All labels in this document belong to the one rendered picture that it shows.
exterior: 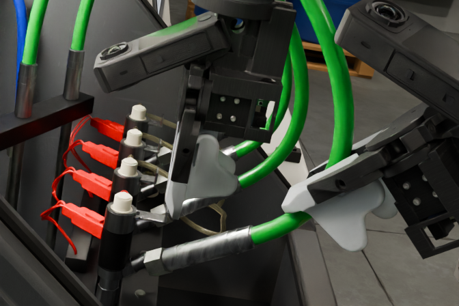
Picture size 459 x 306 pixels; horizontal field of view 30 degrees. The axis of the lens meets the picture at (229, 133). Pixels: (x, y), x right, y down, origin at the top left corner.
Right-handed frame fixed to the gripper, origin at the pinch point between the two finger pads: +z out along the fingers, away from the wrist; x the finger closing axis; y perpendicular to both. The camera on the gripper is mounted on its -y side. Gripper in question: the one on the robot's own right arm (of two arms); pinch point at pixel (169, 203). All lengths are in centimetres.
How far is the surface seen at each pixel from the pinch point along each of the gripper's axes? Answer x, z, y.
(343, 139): -15.1, -14.2, 10.2
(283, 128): 60, 12, 19
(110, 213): -1.1, 1.4, -5.1
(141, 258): -0.5, 5.8, -1.7
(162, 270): -11.1, 0.6, -0.2
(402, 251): 220, 110, 105
